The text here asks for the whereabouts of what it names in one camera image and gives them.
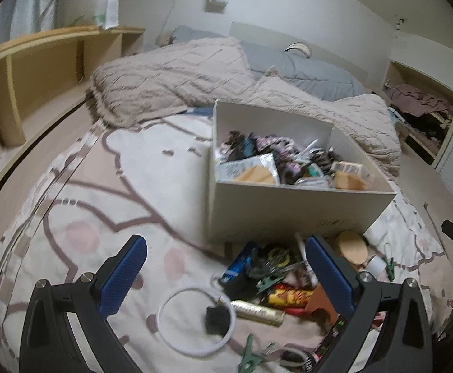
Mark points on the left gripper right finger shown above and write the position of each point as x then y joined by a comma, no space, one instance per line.
403,344

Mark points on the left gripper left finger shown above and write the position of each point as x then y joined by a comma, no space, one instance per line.
48,343

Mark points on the yellow barcode box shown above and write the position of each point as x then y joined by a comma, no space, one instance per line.
357,169

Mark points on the green clothes peg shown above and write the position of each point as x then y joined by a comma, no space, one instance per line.
252,359

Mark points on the purple crochet octopus toy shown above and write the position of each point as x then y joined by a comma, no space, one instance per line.
284,152

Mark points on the oval wooden piece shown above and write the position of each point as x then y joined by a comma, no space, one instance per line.
256,175

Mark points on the white medicine sachet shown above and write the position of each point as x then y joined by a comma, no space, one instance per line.
227,171

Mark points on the brown leather case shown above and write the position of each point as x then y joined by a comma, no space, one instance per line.
320,308

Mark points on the white tape roll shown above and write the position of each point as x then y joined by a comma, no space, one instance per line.
377,267

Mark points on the round wooden lid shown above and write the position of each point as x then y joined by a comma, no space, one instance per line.
352,247

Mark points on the black safety lighter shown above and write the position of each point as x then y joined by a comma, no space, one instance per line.
298,359

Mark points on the yellow cartoon lighter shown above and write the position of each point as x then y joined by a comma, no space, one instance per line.
283,298

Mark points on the gold metallic tube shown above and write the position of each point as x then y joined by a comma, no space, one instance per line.
257,313

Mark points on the closet shelf with clothes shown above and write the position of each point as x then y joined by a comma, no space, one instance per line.
423,105

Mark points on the black square block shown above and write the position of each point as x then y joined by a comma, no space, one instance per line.
217,320

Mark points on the blue metallic lighter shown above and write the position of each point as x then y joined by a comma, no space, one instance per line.
241,263

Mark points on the white cardboard shoe box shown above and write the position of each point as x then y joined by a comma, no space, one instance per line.
240,212

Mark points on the grey pillow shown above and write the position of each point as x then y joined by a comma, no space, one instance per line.
317,78

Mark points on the white headphones on bed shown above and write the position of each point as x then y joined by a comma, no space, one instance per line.
300,47

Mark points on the wooden side shelf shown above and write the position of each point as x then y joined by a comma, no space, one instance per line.
43,76

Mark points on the beige textured blanket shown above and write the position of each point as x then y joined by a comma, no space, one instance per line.
195,74

